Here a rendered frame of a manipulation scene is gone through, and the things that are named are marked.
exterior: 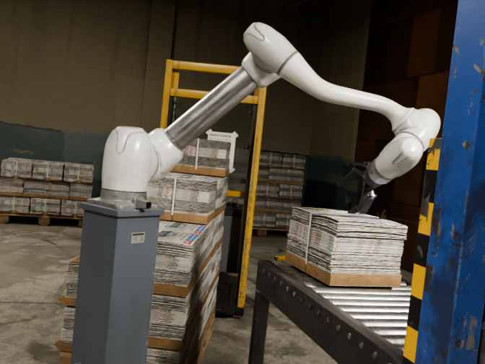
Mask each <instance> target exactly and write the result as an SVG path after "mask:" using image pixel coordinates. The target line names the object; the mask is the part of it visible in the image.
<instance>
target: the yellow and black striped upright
mask: <svg viewBox="0 0 485 364"><path fill-rule="evenodd" d="M441 141H442V138H431V139H429V150H428V156H427V168H426V170H425V176H424V188H423V194H422V200H421V211H420V218H419V229H418V235H417V242H416V253H415V260H414V271H413V277H412V284H411V295H410V302H409V308H408V320H407V326H406V338H405V344H404V350H403V362H402V364H414V361H415V355H416V343H417V337H418V331H419V319H420V313H421V302H422V295H423V289H424V278H425V271H426V265H427V254H428V248H429V237H430V230H431V224H432V213H433V206H434V195H435V189H436V182H437V171H438V165H439V158H440V147H441Z"/></svg>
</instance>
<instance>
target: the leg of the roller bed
mask: <svg viewBox="0 0 485 364"><path fill-rule="evenodd" d="M269 303H270V301H269V300H268V299H266V298H265V297H264V296H263V295H262V294H261V293H260V292H258V291H257V290H255V302H254V309H253V323H252V330H251V337H250V350H249V358H248V364H263V358H264V350H265V343H266V330H267V323H268V310H269Z"/></svg>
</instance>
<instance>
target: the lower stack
mask: <svg viewBox="0 0 485 364"><path fill-rule="evenodd" d="M68 264H69V265H68V270H67V275H66V276H67V278H66V279H67V281H66V283H67V284H66V286H67V287H66V294H65V297H66V298H77V283H78V273H79V262H72V261H68ZM75 307H76V306H70V305H68V306H67V307H65V309H64V322H63V324H64V325H63V329H62V332H61V343H62V344H68V345H72V340H73V331H74V316H75ZM59 364H71V352H66V351H60V355H59Z"/></svg>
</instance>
